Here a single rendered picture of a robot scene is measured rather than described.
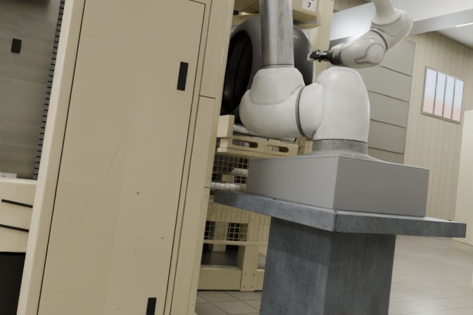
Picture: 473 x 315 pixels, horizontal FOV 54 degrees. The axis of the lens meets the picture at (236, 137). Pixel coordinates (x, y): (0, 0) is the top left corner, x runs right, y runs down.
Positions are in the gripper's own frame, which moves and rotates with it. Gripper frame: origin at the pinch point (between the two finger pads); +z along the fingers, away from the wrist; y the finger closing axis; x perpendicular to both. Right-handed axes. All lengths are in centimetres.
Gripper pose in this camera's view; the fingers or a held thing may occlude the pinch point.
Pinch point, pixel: (312, 57)
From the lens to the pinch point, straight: 203.1
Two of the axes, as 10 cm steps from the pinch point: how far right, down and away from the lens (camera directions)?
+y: -9.1, -1.4, -4.0
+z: -3.9, -1.2, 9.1
